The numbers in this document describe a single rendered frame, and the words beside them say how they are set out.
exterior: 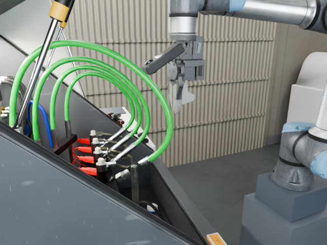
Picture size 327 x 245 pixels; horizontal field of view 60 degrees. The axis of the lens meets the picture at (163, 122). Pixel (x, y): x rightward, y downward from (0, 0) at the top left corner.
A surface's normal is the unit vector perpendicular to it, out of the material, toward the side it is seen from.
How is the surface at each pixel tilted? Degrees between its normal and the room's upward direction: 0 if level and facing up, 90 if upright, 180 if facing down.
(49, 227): 90
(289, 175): 73
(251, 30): 90
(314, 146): 86
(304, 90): 90
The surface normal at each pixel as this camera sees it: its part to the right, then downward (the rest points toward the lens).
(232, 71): 0.42, 0.28
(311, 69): -0.87, -0.03
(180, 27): -0.18, 0.30
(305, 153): -0.99, -0.04
